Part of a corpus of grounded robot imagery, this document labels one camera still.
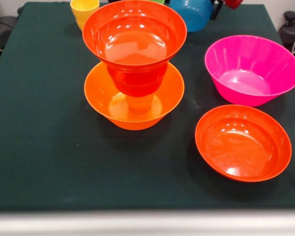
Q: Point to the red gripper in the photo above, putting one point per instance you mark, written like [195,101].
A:
[234,3]

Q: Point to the red cup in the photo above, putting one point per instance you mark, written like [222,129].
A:
[142,78]

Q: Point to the black round device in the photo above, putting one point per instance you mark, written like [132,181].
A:
[290,32]

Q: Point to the large pink bowl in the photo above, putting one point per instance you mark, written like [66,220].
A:
[248,81]

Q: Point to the green cup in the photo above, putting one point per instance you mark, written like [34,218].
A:
[159,1]

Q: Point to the dark green table cloth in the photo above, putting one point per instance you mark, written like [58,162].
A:
[64,159]

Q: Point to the orange cup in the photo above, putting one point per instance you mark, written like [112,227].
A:
[140,104]

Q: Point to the large orange bowl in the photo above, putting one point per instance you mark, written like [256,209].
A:
[98,93]

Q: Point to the small red bowl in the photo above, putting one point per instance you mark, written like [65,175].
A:
[137,91]

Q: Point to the yellow cup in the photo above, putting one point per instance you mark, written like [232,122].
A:
[79,9]

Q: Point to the blue bowl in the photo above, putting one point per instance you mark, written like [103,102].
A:
[194,14]

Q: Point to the large red bowl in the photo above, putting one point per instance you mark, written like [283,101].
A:
[241,147]
[135,32]

